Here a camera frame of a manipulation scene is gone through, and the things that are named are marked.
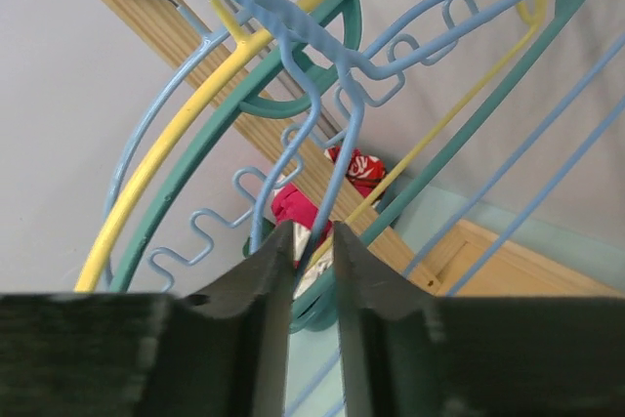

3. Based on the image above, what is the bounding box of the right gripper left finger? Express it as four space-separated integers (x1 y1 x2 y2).
1 224 294 416

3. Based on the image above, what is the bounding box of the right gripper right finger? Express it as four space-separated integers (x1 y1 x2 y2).
334 223 624 416

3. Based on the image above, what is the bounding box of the light blue wire hanger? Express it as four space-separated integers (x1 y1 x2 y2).
146 0 625 417

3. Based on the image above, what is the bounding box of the yellow hanger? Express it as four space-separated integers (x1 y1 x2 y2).
74 0 547 292

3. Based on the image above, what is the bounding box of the light blue notched hanger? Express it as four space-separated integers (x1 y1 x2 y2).
109 0 602 291

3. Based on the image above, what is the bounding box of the teal hanger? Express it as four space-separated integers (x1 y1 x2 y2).
121 0 586 266

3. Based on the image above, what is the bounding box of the teal laundry basket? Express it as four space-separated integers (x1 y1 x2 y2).
241 162 406 301

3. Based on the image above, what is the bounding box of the wooden clothes rack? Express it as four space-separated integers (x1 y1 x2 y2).
80 0 625 299

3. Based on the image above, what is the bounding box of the white garment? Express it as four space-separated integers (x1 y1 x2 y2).
293 223 333 300

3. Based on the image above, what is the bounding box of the pink garment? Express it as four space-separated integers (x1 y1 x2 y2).
271 184 318 229

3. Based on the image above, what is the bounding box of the red patterned garment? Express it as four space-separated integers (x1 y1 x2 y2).
346 148 387 197

